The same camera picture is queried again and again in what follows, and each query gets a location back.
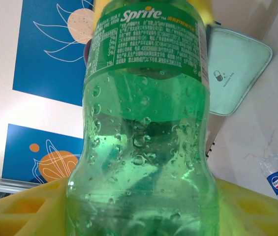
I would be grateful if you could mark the aluminium left frame post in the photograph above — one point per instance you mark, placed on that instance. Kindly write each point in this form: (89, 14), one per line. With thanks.
(1, 183)

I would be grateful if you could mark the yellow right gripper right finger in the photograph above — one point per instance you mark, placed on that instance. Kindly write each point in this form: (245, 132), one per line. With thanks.
(256, 216)

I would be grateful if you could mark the green Sprite bottle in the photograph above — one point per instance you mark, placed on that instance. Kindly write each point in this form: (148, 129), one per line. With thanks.
(141, 147)

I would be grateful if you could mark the mint green zip bag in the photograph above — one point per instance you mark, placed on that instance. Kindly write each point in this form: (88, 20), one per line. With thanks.
(237, 73)

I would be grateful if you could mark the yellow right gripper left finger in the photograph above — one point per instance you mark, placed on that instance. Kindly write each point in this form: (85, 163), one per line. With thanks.
(18, 216)

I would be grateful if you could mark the aluminium left side rail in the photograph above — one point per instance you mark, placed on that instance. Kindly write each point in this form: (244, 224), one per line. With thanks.
(212, 145)

